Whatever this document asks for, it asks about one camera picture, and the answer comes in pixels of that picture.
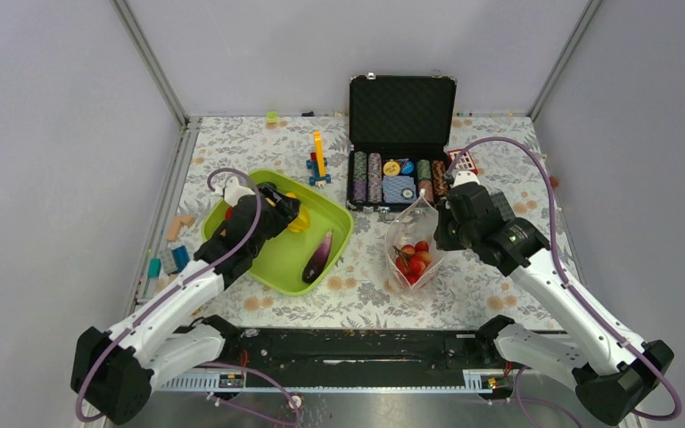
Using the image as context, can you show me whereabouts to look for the tan wooden block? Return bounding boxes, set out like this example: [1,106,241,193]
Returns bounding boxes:
[165,214,195,243]

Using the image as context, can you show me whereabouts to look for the black brick baseplate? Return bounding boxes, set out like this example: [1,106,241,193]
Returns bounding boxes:
[491,192,516,222]

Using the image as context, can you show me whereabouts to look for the red toy brick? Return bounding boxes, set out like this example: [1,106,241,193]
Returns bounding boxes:
[448,149,478,174]

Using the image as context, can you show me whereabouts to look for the toy brick car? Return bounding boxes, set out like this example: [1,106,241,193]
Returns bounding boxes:
[306,130,332,188]

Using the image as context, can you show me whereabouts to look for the purple eggplant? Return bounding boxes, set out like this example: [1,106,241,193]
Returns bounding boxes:
[301,230,334,284]

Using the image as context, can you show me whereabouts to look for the blue toy block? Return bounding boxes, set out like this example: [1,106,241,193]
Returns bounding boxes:
[170,245,191,273]

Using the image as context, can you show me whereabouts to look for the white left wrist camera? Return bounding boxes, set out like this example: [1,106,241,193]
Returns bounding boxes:
[213,177,255,207]

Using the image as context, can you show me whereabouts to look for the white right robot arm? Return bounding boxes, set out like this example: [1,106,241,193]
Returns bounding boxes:
[434,182,674,426]

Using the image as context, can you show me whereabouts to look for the teal toy block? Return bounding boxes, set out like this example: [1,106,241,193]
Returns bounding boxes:
[146,258,161,278]

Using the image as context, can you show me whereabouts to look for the green starfruit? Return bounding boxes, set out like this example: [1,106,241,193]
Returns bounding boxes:
[287,206,310,234]

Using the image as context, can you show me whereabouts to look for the black poker chip case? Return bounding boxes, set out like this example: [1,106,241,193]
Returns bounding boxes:
[345,73,457,212]

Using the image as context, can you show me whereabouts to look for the clear zip top bag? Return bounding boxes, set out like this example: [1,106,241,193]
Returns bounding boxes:
[384,190,445,292]

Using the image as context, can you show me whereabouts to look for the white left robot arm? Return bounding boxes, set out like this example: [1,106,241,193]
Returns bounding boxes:
[70,184,301,424]

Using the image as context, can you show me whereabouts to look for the green plastic tray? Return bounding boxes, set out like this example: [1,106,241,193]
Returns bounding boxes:
[194,169,353,296]

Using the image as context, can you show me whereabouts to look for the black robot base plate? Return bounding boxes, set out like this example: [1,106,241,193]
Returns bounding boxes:
[189,316,521,389]

